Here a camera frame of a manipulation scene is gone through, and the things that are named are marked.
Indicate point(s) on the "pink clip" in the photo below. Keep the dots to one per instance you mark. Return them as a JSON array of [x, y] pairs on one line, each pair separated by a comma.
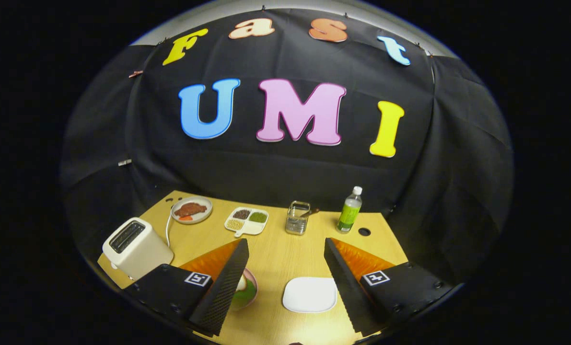
[[135, 74]]

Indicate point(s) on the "cream toaster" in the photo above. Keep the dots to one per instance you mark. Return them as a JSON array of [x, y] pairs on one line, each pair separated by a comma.
[[144, 254]]

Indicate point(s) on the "white divided dish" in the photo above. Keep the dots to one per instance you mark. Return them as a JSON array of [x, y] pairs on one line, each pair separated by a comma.
[[254, 228]]

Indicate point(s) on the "green beans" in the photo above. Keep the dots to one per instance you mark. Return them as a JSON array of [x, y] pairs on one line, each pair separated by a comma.
[[258, 217]]

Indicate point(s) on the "plain bread slice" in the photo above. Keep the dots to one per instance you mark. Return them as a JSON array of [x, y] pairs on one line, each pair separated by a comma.
[[241, 285]]

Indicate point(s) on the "wooden utensil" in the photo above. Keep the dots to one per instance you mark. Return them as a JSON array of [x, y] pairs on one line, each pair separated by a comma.
[[311, 212]]

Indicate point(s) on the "black backdrop cloth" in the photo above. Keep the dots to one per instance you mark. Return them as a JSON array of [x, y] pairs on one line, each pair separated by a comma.
[[290, 177]]

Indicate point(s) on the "green lettuce leaf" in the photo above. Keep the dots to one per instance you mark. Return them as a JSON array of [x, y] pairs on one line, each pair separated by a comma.
[[247, 294]]

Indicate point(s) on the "green label drink bottle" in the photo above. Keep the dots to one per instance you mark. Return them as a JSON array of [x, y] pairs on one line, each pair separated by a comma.
[[349, 213]]

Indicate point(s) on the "red-brown meat piece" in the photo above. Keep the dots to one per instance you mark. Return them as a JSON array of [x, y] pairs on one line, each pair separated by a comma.
[[191, 209]]

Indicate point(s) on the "pink round plate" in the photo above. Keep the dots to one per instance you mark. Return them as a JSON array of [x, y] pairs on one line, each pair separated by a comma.
[[254, 282]]

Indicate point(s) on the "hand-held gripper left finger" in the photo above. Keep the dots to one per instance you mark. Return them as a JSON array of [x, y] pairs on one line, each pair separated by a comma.
[[220, 292]]

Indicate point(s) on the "white rectangular plate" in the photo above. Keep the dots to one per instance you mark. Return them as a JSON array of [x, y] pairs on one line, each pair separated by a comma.
[[309, 294]]

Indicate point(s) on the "round white plate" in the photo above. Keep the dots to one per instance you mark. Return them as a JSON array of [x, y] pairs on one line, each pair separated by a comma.
[[203, 215]]

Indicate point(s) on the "dark brown beans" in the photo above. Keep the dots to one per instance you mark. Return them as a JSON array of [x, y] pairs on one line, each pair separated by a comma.
[[241, 214]]

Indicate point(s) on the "yellow beans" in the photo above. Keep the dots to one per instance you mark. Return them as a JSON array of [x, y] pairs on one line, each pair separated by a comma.
[[235, 224]]

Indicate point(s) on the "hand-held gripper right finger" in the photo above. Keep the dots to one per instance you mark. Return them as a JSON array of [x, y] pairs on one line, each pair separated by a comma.
[[350, 292]]

